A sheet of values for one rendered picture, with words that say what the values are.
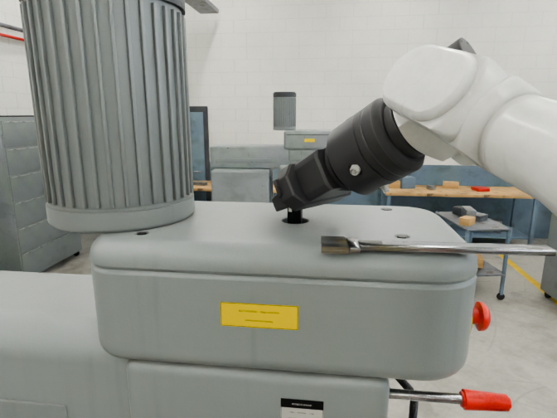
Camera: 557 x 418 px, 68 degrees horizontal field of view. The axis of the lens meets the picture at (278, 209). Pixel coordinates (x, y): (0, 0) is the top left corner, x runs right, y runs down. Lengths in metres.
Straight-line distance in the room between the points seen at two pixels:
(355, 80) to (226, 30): 2.27
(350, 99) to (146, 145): 6.59
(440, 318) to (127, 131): 0.42
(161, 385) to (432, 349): 0.33
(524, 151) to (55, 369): 0.59
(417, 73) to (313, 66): 6.71
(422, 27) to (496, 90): 6.96
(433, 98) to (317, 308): 0.25
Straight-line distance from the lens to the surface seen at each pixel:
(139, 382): 0.59
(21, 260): 5.74
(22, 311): 0.71
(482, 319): 0.64
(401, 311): 0.48
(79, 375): 0.64
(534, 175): 0.31
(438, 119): 0.35
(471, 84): 0.35
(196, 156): 7.40
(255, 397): 0.56
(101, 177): 0.54
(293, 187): 0.49
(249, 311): 0.48
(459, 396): 0.58
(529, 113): 0.33
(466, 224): 4.94
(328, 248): 0.44
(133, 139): 0.53
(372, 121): 0.43
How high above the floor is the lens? 2.04
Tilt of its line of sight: 13 degrees down
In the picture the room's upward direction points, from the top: straight up
